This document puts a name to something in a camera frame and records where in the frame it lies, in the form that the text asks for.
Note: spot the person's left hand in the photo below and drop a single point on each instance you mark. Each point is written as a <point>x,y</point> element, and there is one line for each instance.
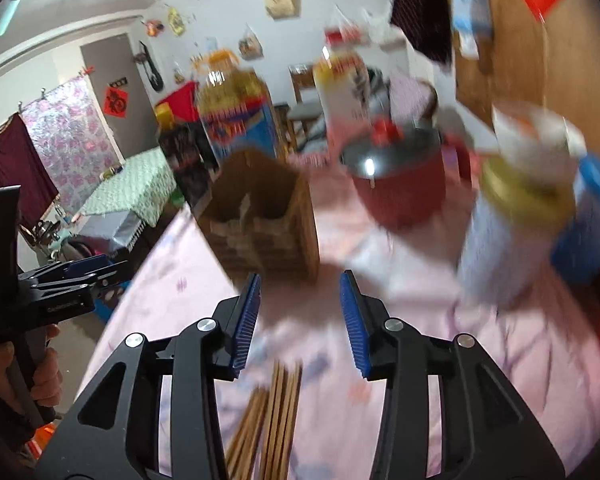
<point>45,375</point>

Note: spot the plastic bag with food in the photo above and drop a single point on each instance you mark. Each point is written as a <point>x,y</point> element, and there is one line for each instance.
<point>250,45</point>

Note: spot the silver box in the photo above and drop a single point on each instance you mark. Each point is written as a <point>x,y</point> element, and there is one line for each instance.
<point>115,230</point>

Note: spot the dark patterned garment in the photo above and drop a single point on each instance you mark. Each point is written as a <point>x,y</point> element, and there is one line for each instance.
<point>422,10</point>

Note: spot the pink floral hanging sheet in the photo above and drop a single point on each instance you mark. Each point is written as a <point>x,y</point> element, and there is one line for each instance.
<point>70,135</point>

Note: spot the white bowl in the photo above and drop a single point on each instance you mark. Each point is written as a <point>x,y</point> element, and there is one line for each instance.
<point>530,150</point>

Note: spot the plywood board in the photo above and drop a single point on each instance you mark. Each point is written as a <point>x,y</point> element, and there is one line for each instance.
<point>520,60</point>

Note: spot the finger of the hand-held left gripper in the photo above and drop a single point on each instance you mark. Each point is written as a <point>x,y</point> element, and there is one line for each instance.
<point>87,263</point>
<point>111,275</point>

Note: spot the red cloth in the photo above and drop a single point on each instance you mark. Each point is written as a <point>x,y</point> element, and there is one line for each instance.
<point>180,102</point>

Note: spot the small plastic bag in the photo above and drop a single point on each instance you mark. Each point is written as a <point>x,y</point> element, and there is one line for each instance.
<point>180,74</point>

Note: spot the wooden chopstick holder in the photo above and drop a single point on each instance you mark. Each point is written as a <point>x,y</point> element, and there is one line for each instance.
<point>270,250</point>

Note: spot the table with green cloth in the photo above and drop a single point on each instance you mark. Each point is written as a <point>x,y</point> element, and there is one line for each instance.
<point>135,185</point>

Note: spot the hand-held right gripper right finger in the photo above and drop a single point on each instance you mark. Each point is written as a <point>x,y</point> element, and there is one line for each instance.
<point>352,325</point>

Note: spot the yellow bag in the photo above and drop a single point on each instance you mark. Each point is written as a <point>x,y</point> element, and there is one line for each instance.
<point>176,21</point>

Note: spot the maroon cloth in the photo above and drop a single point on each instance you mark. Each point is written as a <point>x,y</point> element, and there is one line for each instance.
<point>15,170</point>

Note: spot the clear plastic bag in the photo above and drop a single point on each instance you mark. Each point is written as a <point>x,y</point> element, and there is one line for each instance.
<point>342,27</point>

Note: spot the bundle of chopsticks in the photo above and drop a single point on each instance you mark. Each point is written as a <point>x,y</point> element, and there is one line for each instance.
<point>280,410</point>

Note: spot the red square door decoration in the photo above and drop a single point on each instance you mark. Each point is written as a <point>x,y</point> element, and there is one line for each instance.
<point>115,101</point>

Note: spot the pot lid with red knob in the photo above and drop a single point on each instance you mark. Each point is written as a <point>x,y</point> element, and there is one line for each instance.
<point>385,152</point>

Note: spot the pink floral tablecloth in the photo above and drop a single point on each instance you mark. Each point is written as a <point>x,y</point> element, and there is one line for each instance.
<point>430,310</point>

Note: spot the red electric pot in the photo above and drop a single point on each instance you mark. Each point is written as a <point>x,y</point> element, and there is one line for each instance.
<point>405,200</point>

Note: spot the person's left forearm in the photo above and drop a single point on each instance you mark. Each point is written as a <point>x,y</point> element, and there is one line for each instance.
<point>0,420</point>

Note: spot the dark soy sauce bottle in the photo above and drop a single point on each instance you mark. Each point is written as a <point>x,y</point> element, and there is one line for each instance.
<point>185,160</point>

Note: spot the tin can with gold lid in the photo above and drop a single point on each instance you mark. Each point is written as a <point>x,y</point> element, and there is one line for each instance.
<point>505,245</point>

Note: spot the wooden chair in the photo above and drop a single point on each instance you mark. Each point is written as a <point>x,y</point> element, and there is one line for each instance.
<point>305,105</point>

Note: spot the fluorescent tube lamp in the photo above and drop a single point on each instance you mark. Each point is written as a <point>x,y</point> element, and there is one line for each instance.
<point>5,15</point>

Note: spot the orange hanging item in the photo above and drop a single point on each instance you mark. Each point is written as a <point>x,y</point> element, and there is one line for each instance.
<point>153,26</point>

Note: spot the grey door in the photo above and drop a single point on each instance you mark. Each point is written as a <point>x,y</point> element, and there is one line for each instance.
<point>125,60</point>

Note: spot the blue plastic stool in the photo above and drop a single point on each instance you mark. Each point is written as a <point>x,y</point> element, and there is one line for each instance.
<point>104,307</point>

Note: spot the large cooking oil bottle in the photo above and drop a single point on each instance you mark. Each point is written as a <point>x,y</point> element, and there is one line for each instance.
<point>235,110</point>

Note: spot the blue and white tissue pack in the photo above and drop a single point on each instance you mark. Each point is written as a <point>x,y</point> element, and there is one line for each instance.
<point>472,5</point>

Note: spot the blue and white plastic bag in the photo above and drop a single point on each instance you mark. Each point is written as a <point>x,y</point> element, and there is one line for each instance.
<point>211,44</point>

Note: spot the blue plastic container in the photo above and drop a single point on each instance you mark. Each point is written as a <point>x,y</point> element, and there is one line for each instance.
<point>590,220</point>

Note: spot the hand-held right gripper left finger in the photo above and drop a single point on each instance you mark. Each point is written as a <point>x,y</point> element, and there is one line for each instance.
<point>247,320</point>

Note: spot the black hanging bag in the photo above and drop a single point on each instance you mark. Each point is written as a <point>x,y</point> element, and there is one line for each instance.
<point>151,70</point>

